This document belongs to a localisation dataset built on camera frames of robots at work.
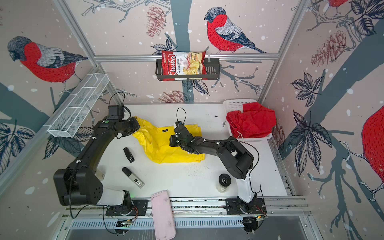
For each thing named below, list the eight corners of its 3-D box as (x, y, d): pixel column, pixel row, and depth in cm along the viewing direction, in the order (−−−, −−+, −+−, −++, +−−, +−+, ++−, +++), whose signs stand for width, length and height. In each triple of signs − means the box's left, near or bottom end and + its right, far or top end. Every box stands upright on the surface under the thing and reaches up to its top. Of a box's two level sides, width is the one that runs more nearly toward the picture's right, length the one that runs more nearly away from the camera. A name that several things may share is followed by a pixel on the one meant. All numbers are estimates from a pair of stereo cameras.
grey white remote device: (123, 172, 86) (120, 169, 83) (127, 168, 88) (124, 165, 84) (141, 189, 81) (138, 186, 77) (145, 184, 82) (142, 182, 79)
